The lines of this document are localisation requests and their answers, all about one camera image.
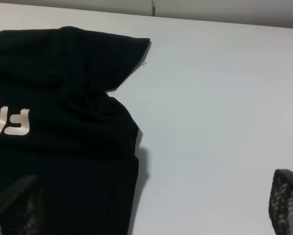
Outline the black short sleeve t-shirt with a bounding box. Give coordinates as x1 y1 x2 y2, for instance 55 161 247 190
0 26 150 235

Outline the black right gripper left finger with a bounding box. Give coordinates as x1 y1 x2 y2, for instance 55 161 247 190
0 175 45 235

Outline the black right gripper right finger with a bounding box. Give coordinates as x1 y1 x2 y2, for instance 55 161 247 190
269 169 293 235

